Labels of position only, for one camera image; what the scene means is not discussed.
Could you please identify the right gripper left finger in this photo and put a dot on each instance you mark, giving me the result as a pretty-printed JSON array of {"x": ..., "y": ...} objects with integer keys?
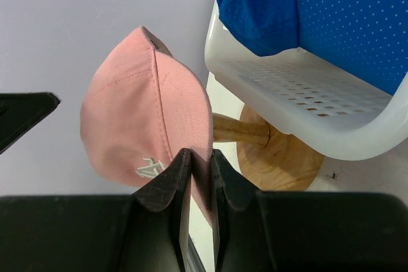
[{"x": 160, "y": 225}]

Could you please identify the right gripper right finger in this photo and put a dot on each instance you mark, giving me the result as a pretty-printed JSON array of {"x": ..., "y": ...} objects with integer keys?
[{"x": 238, "y": 235}]

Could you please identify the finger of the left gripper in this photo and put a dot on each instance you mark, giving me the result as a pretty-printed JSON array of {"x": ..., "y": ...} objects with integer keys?
[{"x": 20, "y": 112}]

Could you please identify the pink baseball cap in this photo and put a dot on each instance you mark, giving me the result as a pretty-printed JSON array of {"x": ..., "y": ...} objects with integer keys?
[{"x": 141, "y": 108}]

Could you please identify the blue baseball cap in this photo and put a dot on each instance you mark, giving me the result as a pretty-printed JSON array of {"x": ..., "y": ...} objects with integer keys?
[{"x": 367, "y": 38}]

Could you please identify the wooden hat stand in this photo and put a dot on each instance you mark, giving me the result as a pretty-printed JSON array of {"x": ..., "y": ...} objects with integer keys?
[{"x": 268, "y": 158}]

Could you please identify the white plastic basket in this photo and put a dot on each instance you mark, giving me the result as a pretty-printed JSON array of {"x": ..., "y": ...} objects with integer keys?
[{"x": 332, "y": 111}]

